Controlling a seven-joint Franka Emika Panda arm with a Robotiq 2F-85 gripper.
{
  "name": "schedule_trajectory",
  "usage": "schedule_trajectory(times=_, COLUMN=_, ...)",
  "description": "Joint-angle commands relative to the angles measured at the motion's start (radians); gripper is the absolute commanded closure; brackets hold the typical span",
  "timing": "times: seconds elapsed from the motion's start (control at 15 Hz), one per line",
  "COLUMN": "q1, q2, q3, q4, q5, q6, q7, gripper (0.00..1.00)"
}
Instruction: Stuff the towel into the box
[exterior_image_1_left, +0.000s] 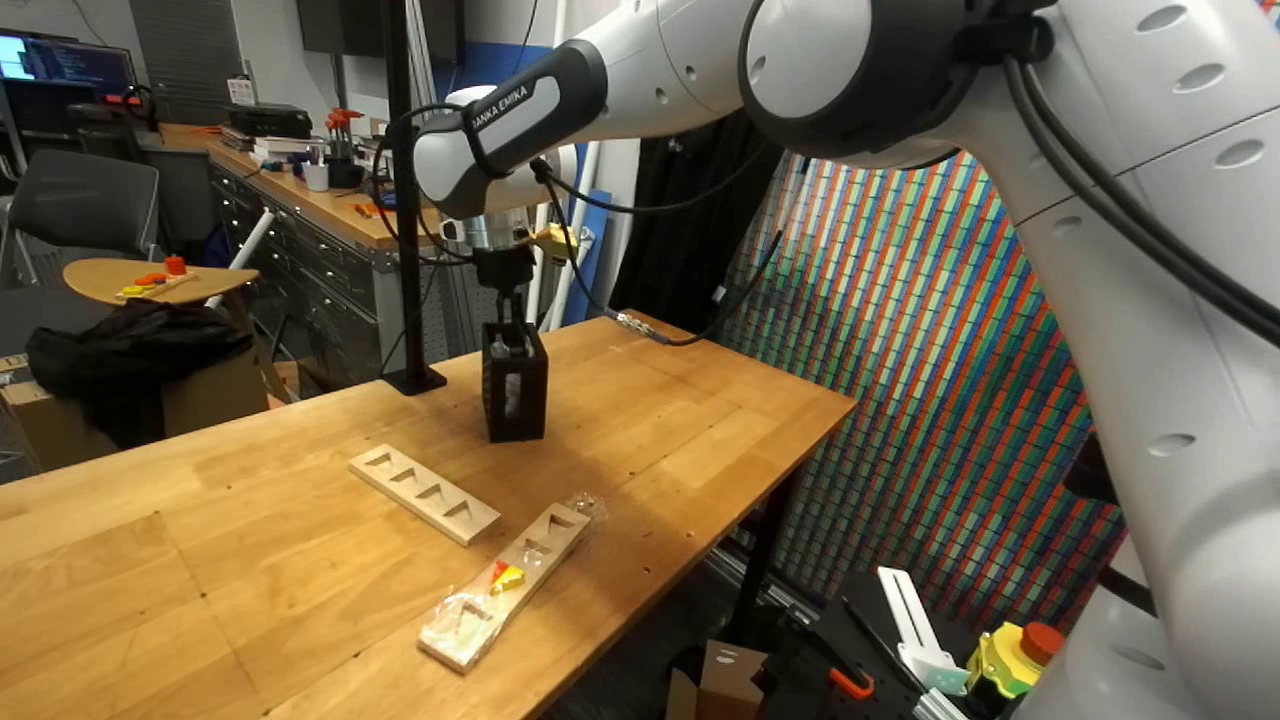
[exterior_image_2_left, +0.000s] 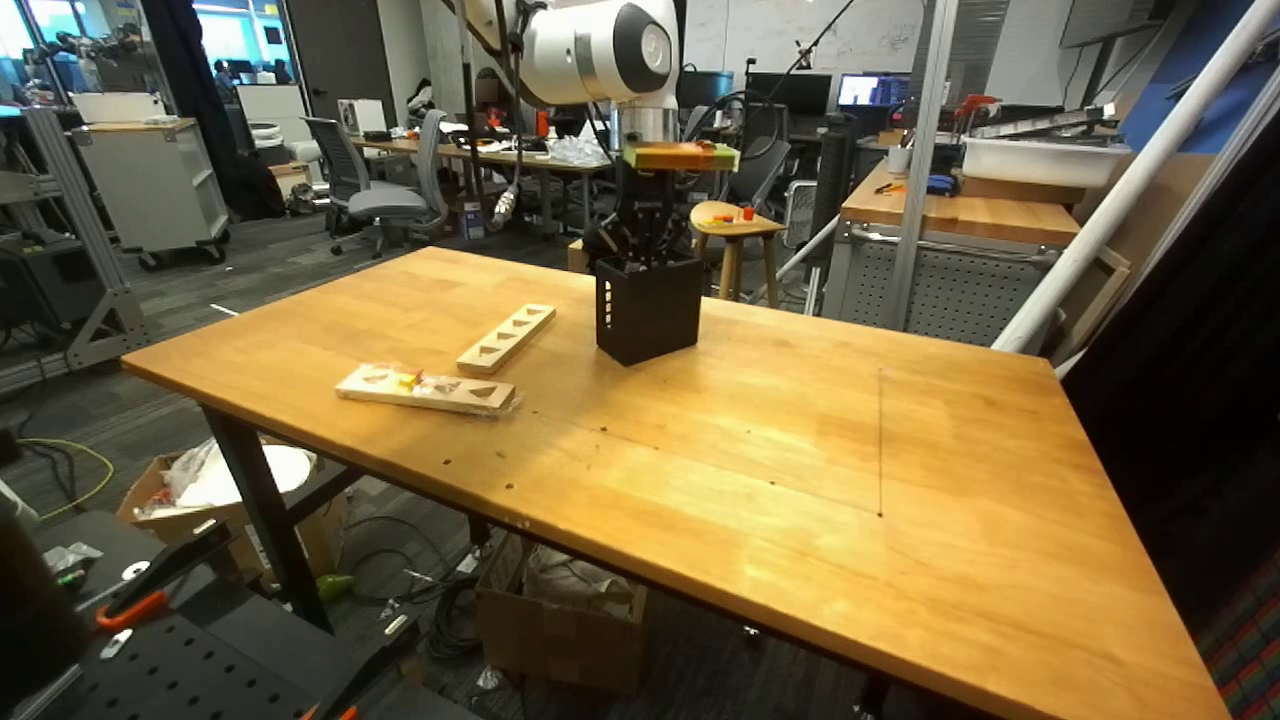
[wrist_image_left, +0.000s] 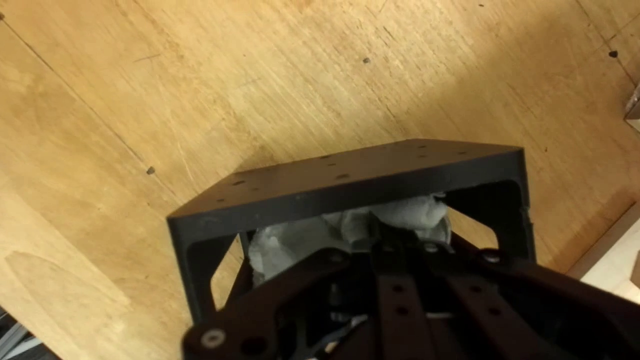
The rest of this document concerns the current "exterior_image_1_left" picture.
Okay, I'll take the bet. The black printer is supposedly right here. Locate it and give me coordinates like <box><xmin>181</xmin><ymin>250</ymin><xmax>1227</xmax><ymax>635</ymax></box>
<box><xmin>217</xmin><ymin>101</ymin><xmax>315</xmax><ymax>144</ymax></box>

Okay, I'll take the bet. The black box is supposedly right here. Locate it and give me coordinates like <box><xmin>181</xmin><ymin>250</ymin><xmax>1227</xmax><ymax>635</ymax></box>
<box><xmin>477</xmin><ymin>327</ymin><xmax>554</xmax><ymax>446</ymax></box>

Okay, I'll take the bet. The black bag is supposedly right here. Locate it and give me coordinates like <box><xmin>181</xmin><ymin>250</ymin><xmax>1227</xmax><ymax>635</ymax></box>
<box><xmin>24</xmin><ymin>298</ymin><xmax>254</xmax><ymax>452</ymax></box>

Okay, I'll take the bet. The round wooden stool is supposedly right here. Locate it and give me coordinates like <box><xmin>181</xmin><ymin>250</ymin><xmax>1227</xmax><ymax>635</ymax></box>
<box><xmin>60</xmin><ymin>250</ymin><xmax>260</xmax><ymax>315</ymax></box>

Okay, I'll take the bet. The open cardboard box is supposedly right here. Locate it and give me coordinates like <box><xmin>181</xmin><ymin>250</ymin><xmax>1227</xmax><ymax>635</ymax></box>
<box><xmin>660</xmin><ymin>635</ymin><xmax>772</xmax><ymax>720</ymax></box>

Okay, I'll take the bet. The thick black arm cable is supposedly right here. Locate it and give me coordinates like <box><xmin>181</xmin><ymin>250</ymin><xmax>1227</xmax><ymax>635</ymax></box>
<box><xmin>984</xmin><ymin>24</ymin><xmax>1280</xmax><ymax>350</ymax></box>

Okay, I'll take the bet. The white plastic bracket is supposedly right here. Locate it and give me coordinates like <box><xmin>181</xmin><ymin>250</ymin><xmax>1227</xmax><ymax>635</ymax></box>
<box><xmin>873</xmin><ymin>564</ymin><xmax>970</xmax><ymax>720</ymax></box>

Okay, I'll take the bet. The plain wooden puzzle board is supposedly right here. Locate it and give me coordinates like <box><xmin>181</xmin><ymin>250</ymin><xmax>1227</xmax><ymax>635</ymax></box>
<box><xmin>347</xmin><ymin>440</ymin><xmax>505</xmax><ymax>546</ymax></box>

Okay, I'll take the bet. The large cardboard box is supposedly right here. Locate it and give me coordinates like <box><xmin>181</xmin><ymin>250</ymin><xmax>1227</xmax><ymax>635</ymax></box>
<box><xmin>0</xmin><ymin>347</ymin><xmax>270</xmax><ymax>473</ymax></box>

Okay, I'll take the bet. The black camera stand pole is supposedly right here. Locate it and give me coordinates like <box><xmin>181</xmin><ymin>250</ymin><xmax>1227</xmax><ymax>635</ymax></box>
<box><xmin>379</xmin><ymin>0</ymin><xmax>453</xmax><ymax>400</ymax></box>

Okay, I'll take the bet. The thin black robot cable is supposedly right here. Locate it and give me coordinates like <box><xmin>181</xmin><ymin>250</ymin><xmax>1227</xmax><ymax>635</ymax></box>
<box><xmin>526</xmin><ymin>157</ymin><xmax>802</xmax><ymax>350</ymax></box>

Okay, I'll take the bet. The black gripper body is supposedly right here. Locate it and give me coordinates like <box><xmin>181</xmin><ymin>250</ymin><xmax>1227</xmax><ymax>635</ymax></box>
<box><xmin>471</xmin><ymin>243</ymin><xmax>538</xmax><ymax>298</ymax></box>

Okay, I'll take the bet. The colourful striped curtain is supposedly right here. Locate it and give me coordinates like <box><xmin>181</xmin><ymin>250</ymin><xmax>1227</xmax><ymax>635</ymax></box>
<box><xmin>715</xmin><ymin>134</ymin><xmax>1135</xmax><ymax>643</ymax></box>

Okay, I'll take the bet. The yellow red emergency stop button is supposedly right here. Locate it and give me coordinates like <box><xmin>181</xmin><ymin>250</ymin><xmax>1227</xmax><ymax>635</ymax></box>
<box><xmin>964</xmin><ymin>615</ymin><xmax>1070</xmax><ymax>708</ymax></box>

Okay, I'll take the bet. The dark mesh office chair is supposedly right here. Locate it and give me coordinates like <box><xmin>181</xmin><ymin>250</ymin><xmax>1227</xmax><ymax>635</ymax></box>
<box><xmin>0</xmin><ymin>141</ymin><xmax>169</xmax><ymax>291</ymax></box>

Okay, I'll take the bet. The black curtain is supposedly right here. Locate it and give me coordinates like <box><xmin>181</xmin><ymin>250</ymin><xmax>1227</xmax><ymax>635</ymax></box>
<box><xmin>603</xmin><ymin>125</ymin><xmax>792</xmax><ymax>337</ymax></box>

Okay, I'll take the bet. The yellow wrist camera mount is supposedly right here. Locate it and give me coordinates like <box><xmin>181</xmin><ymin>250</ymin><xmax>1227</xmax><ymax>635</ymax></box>
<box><xmin>526</xmin><ymin>223</ymin><xmax>588</xmax><ymax>262</ymax></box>

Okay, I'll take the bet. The wooden top workbench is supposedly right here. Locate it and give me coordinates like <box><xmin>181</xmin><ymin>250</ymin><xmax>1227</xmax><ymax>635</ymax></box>
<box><xmin>153</xmin><ymin>119</ymin><xmax>516</xmax><ymax>390</ymax></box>

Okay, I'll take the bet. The plastic-wrapped wooden puzzle board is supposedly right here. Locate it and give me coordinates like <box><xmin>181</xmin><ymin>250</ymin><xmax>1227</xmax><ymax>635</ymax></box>
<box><xmin>415</xmin><ymin>488</ymin><xmax>598</xmax><ymax>675</ymax></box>

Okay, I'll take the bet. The black table leg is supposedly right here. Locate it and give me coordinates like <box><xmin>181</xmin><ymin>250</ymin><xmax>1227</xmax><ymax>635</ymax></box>
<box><xmin>737</xmin><ymin>465</ymin><xmax>809</xmax><ymax>646</ymax></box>

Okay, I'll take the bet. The orange handled clamp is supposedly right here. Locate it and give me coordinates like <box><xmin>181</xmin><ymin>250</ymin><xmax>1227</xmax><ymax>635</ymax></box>
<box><xmin>825</xmin><ymin>659</ymin><xmax>878</xmax><ymax>708</ymax></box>

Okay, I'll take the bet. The red yellow triangle piece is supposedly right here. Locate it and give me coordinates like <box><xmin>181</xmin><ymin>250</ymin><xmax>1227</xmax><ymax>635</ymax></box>
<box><xmin>485</xmin><ymin>555</ymin><xmax>526</xmax><ymax>599</ymax></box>

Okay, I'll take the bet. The computer monitor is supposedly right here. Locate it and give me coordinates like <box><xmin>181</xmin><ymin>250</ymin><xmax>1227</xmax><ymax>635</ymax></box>
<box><xmin>0</xmin><ymin>29</ymin><xmax>137</xmax><ymax>94</ymax></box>

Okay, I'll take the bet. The black cup with red flowers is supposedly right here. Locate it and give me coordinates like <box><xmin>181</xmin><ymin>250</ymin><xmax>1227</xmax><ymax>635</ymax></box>
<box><xmin>321</xmin><ymin>105</ymin><xmax>367</xmax><ymax>193</ymax></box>

